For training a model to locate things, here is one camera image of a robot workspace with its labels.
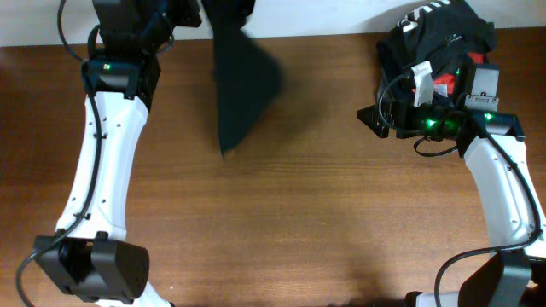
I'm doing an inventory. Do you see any black polo shirt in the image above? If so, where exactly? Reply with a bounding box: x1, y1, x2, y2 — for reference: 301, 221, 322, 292
202, 0, 282, 155

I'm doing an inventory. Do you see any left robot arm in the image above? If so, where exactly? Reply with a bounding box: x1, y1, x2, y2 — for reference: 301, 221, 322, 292
31, 0, 201, 306

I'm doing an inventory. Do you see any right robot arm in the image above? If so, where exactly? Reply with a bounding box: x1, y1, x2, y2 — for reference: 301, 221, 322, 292
357, 61, 545, 306

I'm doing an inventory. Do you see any navy blue shirt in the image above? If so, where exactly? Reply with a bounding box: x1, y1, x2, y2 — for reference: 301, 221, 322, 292
376, 39, 456, 107

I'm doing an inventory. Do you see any red shirt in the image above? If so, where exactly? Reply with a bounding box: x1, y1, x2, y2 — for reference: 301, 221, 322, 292
408, 51, 487, 103

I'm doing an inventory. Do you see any black shirt with white print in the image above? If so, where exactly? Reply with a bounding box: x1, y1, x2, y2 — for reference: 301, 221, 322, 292
376, 0, 497, 81

